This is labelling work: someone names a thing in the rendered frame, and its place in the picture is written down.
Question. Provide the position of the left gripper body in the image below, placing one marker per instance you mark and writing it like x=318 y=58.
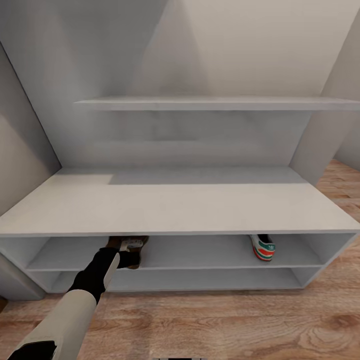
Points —
x=131 y=258

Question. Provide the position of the gym shoe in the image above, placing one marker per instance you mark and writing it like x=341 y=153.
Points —
x=263 y=246

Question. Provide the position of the sandal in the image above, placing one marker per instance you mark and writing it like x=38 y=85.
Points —
x=116 y=241
x=144 y=239

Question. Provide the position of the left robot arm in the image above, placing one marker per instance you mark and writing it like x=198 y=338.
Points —
x=60 y=335

